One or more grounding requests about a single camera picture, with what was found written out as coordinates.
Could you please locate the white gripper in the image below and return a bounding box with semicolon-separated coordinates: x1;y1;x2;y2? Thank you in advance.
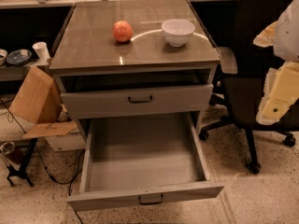
256;61;299;125

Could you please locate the grey drawer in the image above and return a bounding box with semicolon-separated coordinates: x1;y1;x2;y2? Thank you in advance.
61;85;212;119
67;113;223;211

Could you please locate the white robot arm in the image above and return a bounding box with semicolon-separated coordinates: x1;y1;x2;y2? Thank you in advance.
253;0;299;125

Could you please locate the grey top drawer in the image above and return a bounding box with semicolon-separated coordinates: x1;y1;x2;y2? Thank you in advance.
61;85;212;119

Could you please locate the grey drawer cabinet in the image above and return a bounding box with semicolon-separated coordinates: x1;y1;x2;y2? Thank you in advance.
50;0;219;134

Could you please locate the black office chair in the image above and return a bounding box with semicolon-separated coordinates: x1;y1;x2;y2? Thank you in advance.
199;0;299;173

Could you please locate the orange red apple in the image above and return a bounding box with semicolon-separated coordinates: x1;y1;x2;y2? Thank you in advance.
112;21;133;43

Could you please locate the brown cardboard box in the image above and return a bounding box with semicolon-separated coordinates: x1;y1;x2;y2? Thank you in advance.
9;67;85;151

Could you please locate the white paper cup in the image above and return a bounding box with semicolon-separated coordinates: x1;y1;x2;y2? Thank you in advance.
32;42;50;61

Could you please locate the dark blue plate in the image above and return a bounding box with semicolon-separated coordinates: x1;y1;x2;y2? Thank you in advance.
6;49;32;66

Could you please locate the low grey shelf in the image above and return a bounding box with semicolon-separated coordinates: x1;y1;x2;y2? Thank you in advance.
0;60;50;81

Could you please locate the black metal stand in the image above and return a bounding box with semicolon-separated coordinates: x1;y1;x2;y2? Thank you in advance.
0;138;37;187

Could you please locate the white small bowl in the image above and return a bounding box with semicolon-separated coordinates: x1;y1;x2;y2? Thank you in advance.
0;49;7;66

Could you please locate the black floor cable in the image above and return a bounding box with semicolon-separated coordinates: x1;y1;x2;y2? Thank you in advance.
0;97;87;224

